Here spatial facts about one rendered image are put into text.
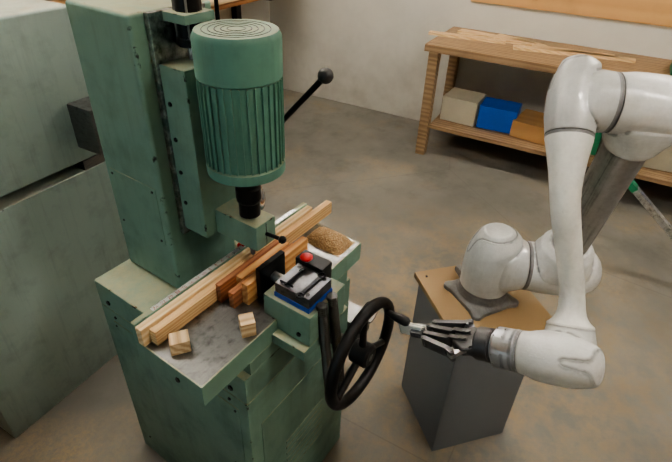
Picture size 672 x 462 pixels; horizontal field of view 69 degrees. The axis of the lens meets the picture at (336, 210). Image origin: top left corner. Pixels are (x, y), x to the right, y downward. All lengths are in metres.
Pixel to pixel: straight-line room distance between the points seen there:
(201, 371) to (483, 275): 0.88
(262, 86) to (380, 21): 3.54
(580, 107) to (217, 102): 0.74
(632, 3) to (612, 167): 2.78
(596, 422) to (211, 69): 1.98
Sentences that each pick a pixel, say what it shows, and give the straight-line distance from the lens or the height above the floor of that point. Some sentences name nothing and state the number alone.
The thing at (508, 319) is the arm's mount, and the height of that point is 0.62.
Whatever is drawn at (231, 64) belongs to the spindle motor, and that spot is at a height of 1.46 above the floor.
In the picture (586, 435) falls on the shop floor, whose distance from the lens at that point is 2.30.
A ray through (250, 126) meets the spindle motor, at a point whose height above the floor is 1.34.
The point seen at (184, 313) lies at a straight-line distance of 1.16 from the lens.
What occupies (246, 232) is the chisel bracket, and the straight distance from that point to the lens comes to 1.19.
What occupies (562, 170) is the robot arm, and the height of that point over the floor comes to 1.26.
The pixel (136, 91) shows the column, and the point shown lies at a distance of 1.15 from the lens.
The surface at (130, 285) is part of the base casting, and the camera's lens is 1.48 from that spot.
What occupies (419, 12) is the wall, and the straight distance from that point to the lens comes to 4.34.
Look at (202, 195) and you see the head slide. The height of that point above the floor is 1.12.
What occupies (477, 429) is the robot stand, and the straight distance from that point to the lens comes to 2.07.
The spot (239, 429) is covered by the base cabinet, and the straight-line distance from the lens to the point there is 1.38.
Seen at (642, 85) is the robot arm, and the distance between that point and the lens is 1.21.
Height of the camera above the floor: 1.74
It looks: 33 degrees down
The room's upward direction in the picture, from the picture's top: 2 degrees clockwise
